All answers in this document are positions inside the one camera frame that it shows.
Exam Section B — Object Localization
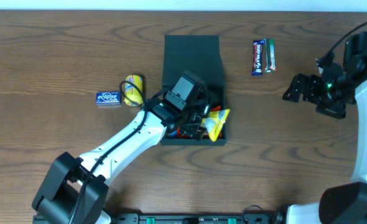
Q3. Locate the yellow candy bag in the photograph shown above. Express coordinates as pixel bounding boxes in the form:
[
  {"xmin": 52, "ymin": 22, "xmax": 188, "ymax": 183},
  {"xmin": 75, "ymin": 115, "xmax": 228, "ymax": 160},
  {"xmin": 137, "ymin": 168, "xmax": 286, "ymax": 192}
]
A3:
[{"xmin": 200, "ymin": 109, "xmax": 230, "ymax": 142}]

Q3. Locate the dark green box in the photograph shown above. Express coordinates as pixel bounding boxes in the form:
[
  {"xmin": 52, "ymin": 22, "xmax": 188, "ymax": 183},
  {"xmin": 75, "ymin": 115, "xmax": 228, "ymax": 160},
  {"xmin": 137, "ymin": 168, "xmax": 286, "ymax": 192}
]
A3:
[{"xmin": 152, "ymin": 35, "xmax": 226, "ymax": 146}]

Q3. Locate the red candy bag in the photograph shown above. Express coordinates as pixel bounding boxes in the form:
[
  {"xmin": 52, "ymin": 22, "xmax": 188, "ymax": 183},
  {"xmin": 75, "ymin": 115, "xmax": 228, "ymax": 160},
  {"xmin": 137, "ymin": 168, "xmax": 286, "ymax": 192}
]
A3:
[{"xmin": 175, "ymin": 106, "xmax": 223, "ymax": 139}]

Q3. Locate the blue oreo cookie pack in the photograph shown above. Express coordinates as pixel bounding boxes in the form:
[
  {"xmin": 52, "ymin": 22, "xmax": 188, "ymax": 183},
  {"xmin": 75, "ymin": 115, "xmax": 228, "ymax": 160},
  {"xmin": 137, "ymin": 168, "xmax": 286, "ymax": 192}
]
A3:
[{"xmin": 167, "ymin": 130, "xmax": 178, "ymax": 138}]

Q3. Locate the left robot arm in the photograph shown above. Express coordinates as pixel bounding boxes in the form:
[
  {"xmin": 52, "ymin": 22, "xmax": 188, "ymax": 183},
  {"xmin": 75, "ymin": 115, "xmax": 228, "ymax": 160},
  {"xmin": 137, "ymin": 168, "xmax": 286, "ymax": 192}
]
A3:
[{"xmin": 32, "ymin": 98, "xmax": 211, "ymax": 223}]

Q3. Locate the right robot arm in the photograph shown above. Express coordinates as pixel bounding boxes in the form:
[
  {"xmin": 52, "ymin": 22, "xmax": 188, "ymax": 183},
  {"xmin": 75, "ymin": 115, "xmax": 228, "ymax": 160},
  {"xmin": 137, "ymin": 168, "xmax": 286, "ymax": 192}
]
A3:
[{"xmin": 277, "ymin": 50, "xmax": 367, "ymax": 223}]

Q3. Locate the green chocolate bar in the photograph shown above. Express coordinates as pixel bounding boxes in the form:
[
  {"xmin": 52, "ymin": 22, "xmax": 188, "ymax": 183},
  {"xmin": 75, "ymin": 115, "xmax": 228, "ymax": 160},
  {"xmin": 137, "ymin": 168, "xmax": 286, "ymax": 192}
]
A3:
[{"xmin": 264, "ymin": 39, "xmax": 277, "ymax": 73}]

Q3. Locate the purple dairy milk bar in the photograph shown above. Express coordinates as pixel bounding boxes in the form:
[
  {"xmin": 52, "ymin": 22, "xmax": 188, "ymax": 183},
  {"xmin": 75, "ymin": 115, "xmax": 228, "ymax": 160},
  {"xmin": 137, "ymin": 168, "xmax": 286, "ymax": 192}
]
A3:
[{"xmin": 251, "ymin": 40, "xmax": 264, "ymax": 76}]

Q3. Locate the yellow candy roll tube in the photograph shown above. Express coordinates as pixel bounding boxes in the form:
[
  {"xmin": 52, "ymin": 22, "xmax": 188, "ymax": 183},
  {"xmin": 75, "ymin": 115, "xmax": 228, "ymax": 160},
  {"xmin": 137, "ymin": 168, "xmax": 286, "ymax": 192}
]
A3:
[{"xmin": 124, "ymin": 75, "xmax": 143, "ymax": 106}]

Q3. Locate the blue eclipse mint tin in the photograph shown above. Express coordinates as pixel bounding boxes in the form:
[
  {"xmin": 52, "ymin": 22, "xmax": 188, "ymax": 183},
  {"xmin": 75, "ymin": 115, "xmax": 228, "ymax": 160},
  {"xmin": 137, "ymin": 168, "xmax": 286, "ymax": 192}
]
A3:
[{"xmin": 96, "ymin": 91, "xmax": 121, "ymax": 105}]

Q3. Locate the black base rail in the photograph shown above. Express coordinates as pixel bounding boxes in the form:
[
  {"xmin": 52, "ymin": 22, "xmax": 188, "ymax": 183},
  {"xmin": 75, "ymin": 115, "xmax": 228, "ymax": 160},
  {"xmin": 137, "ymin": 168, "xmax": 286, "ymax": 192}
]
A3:
[{"xmin": 95, "ymin": 211, "xmax": 286, "ymax": 224}]

